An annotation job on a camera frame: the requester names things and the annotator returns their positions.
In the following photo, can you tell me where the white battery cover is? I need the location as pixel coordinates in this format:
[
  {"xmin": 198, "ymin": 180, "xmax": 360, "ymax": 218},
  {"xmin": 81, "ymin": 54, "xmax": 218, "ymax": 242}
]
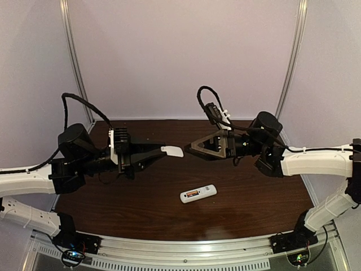
[{"xmin": 160, "ymin": 146, "xmax": 184, "ymax": 158}]

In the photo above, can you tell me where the orange AA battery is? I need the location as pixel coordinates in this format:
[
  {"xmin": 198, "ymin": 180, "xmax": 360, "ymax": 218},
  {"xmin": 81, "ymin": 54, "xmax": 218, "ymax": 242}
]
[{"xmin": 186, "ymin": 190, "xmax": 199, "ymax": 198}]

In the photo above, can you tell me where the white remote control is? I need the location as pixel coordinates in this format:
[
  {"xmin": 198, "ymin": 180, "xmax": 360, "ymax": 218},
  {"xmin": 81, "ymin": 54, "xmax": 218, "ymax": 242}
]
[{"xmin": 179, "ymin": 184, "xmax": 217, "ymax": 204}]

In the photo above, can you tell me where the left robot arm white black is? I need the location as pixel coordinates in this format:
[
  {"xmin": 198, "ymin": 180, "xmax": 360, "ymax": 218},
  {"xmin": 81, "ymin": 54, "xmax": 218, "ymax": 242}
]
[{"xmin": 1, "ymin": 124, "xmax": 183, "ymax": 242}]

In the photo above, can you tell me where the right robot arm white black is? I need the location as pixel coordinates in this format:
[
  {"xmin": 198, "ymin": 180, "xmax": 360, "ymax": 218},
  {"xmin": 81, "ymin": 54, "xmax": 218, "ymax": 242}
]
[{"xmin": 184, "ymin": 111, "xmax": 360, "ymax": 239}]

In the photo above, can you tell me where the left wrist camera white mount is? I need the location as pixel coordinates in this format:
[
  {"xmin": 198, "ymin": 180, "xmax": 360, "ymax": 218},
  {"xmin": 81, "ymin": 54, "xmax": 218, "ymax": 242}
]
[{"xmin": 108, "ymin": 127, "xmax": 130, "ymax": 165}]

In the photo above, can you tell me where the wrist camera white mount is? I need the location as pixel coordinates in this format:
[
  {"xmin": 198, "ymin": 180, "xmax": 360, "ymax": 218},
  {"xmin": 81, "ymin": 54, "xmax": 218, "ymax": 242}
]
[
  {"xmin": 108, "ymin": 127, "xmax": 130, "ymax": 165},
  {"xmin": 205, "ymin": 102, "xmax": 232, "ymax": 130}
]

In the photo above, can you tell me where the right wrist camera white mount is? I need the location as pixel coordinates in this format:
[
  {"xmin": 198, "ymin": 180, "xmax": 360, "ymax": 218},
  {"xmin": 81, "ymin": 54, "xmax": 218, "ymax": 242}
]
[{"xmin": 205, "ymin": 102, "xmax": 232, "ymax": 130}]

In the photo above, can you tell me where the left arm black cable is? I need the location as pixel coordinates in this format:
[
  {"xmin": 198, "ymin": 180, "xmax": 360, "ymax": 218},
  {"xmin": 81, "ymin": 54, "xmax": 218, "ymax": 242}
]
[{"xmin": 0, "ymin": 92, "xmax": 113, "ymax": 174}]

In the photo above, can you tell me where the curved aluminium front rail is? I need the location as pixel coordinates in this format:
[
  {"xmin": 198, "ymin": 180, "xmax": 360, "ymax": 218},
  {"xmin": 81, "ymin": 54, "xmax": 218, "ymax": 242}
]
[{"xmin": 24, "ymin": 221, "xmax": 349, "ymax": 271}]

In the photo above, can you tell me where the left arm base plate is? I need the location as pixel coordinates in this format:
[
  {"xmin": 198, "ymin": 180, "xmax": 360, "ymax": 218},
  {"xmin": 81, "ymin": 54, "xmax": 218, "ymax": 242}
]
[{"xmin": 52, "ymin": 230, "xmax": 102, "ymax": 255}]

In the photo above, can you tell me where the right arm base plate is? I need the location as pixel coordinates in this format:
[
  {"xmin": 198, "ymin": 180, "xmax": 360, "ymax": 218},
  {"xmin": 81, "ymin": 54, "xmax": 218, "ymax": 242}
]
[{"xmin": 270, "ymin": 231, "xmax": 318, "ymax": 254}]

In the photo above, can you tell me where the left aluminium frame post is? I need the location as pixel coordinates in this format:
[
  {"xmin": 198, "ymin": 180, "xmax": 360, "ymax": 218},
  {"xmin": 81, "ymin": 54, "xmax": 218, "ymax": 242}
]
[{"xmin": 59, "ymin": 0, "xmax": 95, "ymax": 125}]

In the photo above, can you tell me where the aluminium frame post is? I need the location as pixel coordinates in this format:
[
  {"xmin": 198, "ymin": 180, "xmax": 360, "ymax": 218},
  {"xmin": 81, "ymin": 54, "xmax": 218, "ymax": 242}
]
[
  {"xmin": 274, "ymin": 0, "xmax": 309, "ymax": 122},
  {"xmin": 59, "ymin": 0, "xmax": 95, "ymax": 125}
]

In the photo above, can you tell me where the right aluminium frame post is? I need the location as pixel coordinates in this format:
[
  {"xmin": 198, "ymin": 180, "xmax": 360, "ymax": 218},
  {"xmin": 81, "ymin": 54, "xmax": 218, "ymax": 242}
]
[{"xmin": 274, "ymin": 0, "xmax": 309, "ymax": 122}]

